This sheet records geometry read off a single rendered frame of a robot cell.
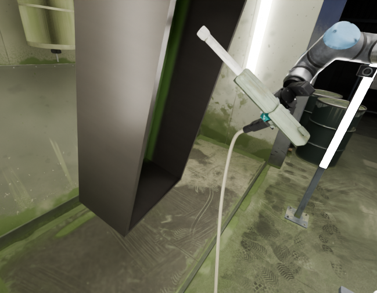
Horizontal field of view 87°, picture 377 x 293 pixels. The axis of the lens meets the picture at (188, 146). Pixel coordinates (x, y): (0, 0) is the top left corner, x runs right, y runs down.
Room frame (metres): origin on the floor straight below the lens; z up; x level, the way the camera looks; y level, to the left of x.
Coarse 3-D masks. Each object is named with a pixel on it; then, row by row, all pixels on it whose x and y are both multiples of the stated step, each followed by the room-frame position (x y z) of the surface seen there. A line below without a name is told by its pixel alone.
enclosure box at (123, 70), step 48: (96, 0) 0.70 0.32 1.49; (144, 0) 0.63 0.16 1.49; (192, 0) 1.25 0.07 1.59; (240, 0) 1.14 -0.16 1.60; (96, 48) 0.71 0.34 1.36; (144, 48) 0.63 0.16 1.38; (192, 48) 1.23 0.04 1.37; (96, 96) 0.72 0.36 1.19; (144, 96) 0.63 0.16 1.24; (192, 96) 1.22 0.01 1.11; (96, 144) 0.74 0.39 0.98; (144, 144) 0.65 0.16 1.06; (192, 144) 1.18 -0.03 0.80; (96, 192) 0.76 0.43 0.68; (144, 192) 1.02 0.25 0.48
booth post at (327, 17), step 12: (324, 0) 2.40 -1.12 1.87; (336, 0) 2.35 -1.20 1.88; (324, 12) 2.38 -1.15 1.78; (336, 12) 2.33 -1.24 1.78; (324, 24) 2.36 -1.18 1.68; (312, 36) 2.40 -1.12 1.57; (312, 84) 2.32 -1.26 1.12; (300, 108) 2.33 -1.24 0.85; (276, 144) 2.39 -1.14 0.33; (288, 144) 2.32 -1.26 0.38; (276, 156) 2.36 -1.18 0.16
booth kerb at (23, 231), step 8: (72, 200) 1.19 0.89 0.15; (56, 208) 1.09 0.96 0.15; (64, 208) 1.14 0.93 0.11; (72, 208) 1.18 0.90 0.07; (40, 216) 0.99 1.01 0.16; (48, 216) 1.03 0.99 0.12; (56, 216) 1.07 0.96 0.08; (24, 224) 0.91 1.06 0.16; (32, 224) 0.94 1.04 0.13; (40, 224) 0.98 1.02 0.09; (8, 232) 0.84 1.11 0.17; (16, 232) 0.86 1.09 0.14; (24, 232) 0.90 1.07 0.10; (32, 232) 0.93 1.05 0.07; (0, 240) 0.79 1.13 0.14; (8, 240) 0.82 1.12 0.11; (16, 240) 0.85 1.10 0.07; (0, 248) 0.77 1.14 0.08
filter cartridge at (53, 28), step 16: (32, 0) 1.45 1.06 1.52; (48, 0) 1.51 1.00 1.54; (64, 0) 1.56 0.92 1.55; (32, 16) 1.45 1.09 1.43; (48, 16) 1.48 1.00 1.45; (64, 16) 1.55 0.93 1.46; (32, 32) 1.45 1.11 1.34; (48, 32) 1.48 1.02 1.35; (64, 32) 1.54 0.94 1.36; (48, 48) 1.46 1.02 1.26; (64, 48) 1.51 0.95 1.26
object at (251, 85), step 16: (208, 32) 0.68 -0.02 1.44; (240, 80) 0.64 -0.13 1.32; (256, 80) 0.64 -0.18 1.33; (256, 96) 0.63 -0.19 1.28; (272, 96) 0.64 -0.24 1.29; (272, 112) 0.62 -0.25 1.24; (288, 112) 0.63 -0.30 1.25; (256, 128) 0.71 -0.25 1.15; (272, 128) 0.65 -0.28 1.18; (288, 128) 0.60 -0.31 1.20; (304, 128) 0.60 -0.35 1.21; (304, 144) 0.59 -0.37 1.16
